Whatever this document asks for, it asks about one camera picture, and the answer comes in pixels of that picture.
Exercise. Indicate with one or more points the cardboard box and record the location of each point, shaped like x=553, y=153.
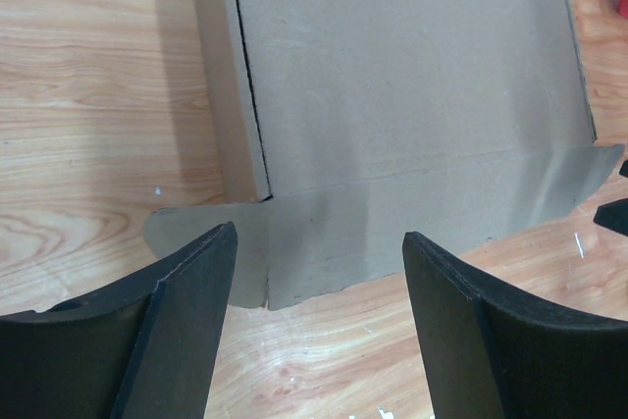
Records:
x=342, y=125

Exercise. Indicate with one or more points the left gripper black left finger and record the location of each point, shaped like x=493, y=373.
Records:
x=144, y=346

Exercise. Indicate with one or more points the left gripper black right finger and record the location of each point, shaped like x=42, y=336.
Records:
x=493, y=350

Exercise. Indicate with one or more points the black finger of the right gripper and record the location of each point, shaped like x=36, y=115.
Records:
x=613, y=216

